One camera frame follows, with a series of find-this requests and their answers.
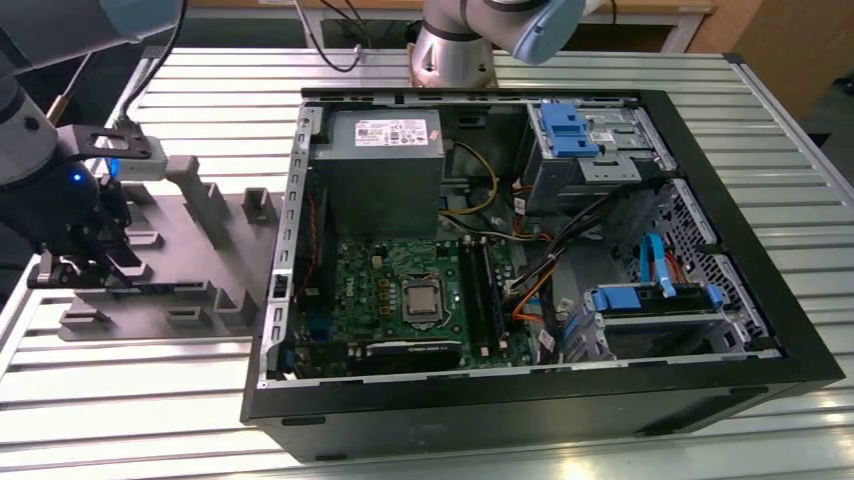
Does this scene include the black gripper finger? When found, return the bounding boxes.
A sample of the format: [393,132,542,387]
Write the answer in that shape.
[98,182,146,277]
[26,227,113,291]

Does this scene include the black RAM slot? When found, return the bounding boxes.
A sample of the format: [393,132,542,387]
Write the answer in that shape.
[472,239,497,352]
[461,239,485,354]

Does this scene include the grey parts rack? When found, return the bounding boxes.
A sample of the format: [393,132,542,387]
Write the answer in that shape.
[58,154,286,344]

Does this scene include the grey power supply unit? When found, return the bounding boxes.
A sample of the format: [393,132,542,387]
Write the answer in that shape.
[310,108,448,242]

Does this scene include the green motherboard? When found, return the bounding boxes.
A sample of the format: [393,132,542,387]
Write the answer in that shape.
[293,237,536,374]

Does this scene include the metal socket cover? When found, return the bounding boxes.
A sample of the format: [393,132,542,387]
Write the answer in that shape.
[397,272,453,329]

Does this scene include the silver CPU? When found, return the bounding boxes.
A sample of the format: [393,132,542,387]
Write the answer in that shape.
[403,284,446,321]

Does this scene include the black graphics card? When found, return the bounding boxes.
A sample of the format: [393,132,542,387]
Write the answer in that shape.
[346,339,464,376]

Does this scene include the blue plastic drive latch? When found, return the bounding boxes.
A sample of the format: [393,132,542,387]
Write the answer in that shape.
[541,102,600,159]

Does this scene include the silver metal drive cage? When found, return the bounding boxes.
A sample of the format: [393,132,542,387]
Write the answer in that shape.
[524,102,680,214]

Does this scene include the black PC case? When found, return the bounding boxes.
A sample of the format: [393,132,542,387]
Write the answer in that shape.
[239,87,847,464]

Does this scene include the blue disk carrier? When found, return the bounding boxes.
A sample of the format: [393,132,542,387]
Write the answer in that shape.
[586,282,726,316]

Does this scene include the silver metal disk bay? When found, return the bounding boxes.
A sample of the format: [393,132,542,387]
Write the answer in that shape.
[584,284,766,362]

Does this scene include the brown wooden cabinet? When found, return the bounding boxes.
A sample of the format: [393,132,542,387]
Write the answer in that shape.
[686,0,854,124]

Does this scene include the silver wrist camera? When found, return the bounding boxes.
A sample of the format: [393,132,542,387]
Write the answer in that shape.
[85,124,170,183]

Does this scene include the yellow wire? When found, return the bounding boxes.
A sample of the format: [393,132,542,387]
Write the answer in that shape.
[440,142,500,216]

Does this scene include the orange wires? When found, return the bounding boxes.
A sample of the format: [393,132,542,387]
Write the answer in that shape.
[512,292,546,322]

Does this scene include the blue flat wire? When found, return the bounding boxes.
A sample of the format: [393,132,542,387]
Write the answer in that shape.
[640,232,680,300]

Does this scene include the white desk frame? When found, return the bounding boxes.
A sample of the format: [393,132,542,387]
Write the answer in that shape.
[586,0,717,52]

